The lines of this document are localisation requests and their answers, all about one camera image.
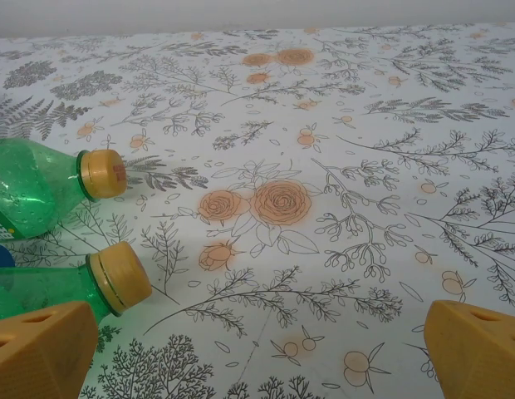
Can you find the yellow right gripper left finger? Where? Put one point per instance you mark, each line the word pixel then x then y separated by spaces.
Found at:
pixel 41 357

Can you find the green bottle yellow cap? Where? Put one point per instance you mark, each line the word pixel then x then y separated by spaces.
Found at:
pixel 29 187
pixel 54 287

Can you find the floral tablecloth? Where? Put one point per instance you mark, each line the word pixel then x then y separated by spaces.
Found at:
pixel 282 124

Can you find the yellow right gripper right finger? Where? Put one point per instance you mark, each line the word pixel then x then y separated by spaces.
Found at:
pixel 477 357

